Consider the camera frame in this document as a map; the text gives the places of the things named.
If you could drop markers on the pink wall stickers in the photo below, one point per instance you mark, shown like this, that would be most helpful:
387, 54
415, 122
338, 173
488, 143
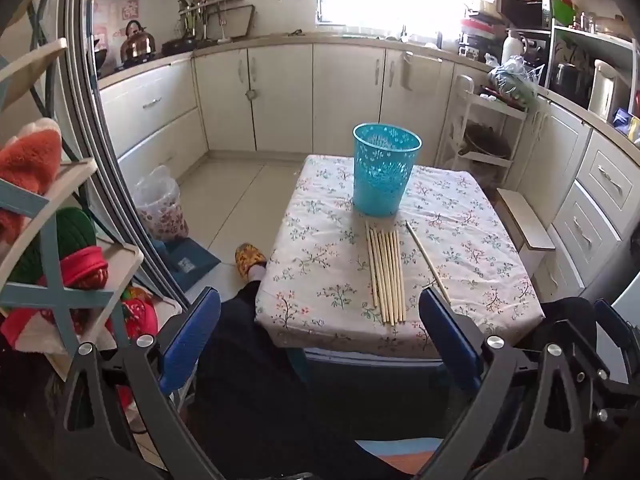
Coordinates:
122, 12

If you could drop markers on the steel kettle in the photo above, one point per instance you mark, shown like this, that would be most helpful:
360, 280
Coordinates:
137, 42

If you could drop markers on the black microwave oven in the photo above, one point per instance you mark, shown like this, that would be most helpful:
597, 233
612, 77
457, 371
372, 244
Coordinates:
522, 10

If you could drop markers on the dark framed board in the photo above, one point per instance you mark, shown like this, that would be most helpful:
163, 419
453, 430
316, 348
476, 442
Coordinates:
235, 22

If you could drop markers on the teal perforated plastic basket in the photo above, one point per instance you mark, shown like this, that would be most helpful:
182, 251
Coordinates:
385, 180

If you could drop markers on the black frying pan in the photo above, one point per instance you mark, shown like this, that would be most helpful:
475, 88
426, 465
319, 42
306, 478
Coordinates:
177, 46

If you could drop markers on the black gas stove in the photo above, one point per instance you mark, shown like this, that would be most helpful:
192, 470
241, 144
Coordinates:
142, 61

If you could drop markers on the red bowl stack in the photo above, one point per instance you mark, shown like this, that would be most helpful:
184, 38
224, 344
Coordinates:
477, 30

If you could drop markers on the yellow patterned slipper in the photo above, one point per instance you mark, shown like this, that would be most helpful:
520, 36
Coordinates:
249, 257

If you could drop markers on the white wooden stool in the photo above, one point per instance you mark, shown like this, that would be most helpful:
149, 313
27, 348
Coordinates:
525, 220

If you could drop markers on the orange plush toy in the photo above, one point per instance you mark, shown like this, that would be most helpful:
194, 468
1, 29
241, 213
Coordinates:
30, 155

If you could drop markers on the green round cushion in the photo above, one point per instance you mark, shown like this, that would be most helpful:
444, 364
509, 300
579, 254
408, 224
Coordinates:
70, 230

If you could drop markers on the floral trash bin with bag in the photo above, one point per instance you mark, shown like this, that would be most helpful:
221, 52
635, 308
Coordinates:
160, 205

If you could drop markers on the single wooden chopstick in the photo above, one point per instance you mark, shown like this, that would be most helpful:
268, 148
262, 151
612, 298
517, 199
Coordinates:
425, 257

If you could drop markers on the white counter shelf rack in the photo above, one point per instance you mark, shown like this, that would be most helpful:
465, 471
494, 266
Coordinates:
590, 37

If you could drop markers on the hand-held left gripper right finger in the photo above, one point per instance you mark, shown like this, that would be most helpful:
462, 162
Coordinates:
447, 340

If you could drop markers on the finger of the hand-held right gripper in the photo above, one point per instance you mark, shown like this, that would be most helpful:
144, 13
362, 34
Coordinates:
611, 322

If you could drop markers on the white and blue shelf rack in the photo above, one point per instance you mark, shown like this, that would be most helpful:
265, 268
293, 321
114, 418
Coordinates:
50, 255

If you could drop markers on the blue box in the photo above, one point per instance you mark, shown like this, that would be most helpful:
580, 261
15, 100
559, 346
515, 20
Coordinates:
622, 117

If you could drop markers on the white trolley cart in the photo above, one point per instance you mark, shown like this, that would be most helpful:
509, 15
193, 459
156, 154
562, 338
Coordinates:
457, 125

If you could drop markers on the red woven item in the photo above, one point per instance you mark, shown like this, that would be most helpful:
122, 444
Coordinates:
85, 265

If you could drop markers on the red strawberry toy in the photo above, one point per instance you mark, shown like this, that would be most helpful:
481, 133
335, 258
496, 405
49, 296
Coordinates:
140, 312

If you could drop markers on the cream base cabinets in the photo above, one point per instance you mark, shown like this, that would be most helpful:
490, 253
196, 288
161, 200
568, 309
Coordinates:
280, 95

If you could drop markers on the plastic bag of greens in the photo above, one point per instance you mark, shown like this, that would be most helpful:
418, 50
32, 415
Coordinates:
515, 80

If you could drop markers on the white thermos jug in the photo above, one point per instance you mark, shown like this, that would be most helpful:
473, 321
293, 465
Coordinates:
511, 47

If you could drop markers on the steel cooking pot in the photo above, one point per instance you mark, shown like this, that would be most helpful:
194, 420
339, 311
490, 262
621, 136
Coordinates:
572, 80

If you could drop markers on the white hanging waste bin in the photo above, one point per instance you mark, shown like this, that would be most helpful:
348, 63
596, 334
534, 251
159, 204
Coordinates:
407, 72

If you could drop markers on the black wok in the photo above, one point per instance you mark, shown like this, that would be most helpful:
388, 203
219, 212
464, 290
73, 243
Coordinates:
99, 60

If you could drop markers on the black pan with lid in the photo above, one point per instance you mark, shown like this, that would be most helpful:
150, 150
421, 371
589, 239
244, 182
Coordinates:
487, 140

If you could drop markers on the green board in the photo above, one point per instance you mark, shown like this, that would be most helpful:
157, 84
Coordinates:
565, 12

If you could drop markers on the wall utensil rack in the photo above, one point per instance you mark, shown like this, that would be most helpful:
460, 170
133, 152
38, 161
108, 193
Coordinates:
200, 10

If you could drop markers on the beige kitchen countertop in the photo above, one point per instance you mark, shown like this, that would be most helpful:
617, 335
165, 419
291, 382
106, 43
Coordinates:
280, 39

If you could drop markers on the cream drawer unit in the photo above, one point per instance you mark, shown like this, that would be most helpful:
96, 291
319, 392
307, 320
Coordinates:
600, 185

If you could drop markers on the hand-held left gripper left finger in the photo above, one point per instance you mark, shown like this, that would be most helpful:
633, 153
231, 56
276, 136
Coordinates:
192, 340

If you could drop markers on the white electric kettle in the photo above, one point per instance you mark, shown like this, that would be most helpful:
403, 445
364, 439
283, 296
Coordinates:
602, 90

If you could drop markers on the chrome faucet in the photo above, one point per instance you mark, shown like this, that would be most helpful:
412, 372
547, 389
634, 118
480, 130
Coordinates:
405, 34

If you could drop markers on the floral tablecloth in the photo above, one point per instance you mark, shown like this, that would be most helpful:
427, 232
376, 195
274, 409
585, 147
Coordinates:
325, 260

